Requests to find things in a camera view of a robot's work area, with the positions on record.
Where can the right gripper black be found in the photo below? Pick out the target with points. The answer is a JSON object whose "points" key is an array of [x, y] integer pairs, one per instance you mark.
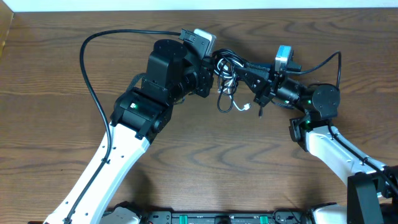
{"points": [[255, 76]]}

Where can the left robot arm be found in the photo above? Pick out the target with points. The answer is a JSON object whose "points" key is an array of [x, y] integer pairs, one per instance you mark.
{"points": [[174, 69]]}

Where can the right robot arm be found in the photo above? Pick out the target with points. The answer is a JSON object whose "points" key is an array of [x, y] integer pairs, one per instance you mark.
{"points": [[371, 185]]}

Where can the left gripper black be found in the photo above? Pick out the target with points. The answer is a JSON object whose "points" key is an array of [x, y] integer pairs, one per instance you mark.
{"points": [[203, 74]]}

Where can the cardboard box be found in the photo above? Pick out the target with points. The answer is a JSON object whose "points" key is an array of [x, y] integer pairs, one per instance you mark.
{"points": [[6, 17]]}

